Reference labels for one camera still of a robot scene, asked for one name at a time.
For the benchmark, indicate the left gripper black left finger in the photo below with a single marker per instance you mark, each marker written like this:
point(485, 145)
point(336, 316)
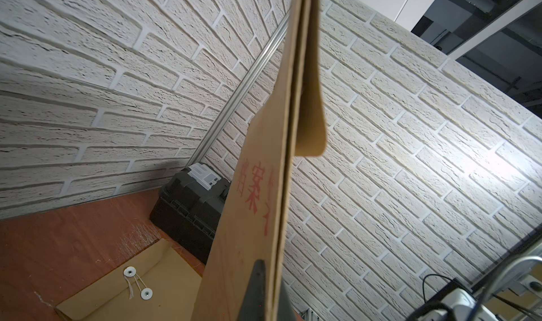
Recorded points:
point(253, 305)

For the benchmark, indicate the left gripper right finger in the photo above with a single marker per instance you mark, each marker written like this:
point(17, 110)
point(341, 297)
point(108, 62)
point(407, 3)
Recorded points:
point(285, 310)

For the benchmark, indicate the brown kraft file bag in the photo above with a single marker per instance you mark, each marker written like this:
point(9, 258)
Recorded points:
point(156, 284)

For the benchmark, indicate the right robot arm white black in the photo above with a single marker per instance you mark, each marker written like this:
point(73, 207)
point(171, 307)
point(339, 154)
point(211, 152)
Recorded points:
point(452, 302)

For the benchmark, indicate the black plastic toolbox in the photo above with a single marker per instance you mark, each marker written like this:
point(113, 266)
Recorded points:
point(190, 206)

